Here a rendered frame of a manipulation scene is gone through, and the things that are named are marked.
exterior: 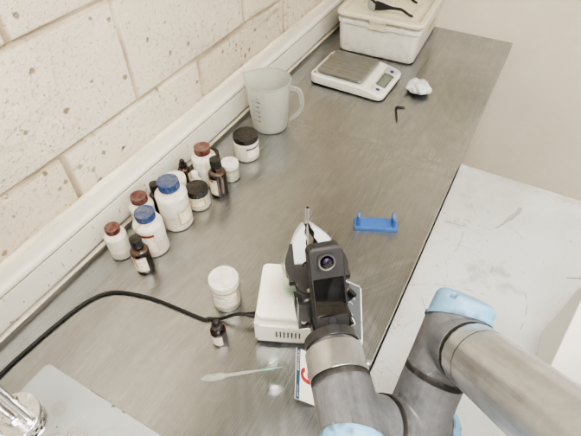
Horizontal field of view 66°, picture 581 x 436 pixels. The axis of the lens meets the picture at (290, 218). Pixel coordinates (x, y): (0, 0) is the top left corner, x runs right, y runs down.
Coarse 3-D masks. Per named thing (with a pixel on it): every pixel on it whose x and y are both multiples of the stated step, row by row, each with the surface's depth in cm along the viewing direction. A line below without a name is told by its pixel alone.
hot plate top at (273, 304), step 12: (276, 264) 87; (264, 276) 85; (276, 276) 85; (264, 288) 83; (276, 288) 83; (264, 300) 82; (276, 300) 82; (288, 300) 82; (264, 312) 80; (276, 312) 80; (288, 312) 80
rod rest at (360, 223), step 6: (360, 216) 104; (354, 222) 105; (360, 222) 103; (366, 222) 105; (372, 222) 105; (378, 222) 105; (384, 222) 105; (390, 222) 105; (396, 222) 105; (354, 228) 105; (360, 228) 104; (366, 228) 104; (372, 228) 104; (378, 228) 104; (384, 228) 104; (390, 228) 104; (396, 228) 104
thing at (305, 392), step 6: (300, 360) 79; (300, 366) 78; (306, 366) 79; (300, 372) 78; (306, 372) 79; (300, 378) 77; (306, 378) 78; (300, 384) 76; (306, 384) 77; (300, 390) 76; (306, 390) 76; (300, 396) 75; (306, 396) 76; (312, 396) 77
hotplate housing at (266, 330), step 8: (248, 312) 86; (256, 320) 81; (264, 320) 81; (272, 320) 81; (256, 328) 81; (264, 328) 81; (272, 328) 81; (280, 328) 80; (288, 328) 80; (296, 328) 80; (256, 336) 84; (264, 336) 83; (272, 336) 83; (280, 336) 82; (288, 336) 82; (296, 336) 82; (304, 336) 82
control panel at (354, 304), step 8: (352, 288) 89; (360, 288) 90; (360, 296) 89; (352, 304) 87; (360, 304) 88; (352, 312) 85; (360, 312) 86; (360, 320) 85; (360, 328) 84; (360, 336) 83
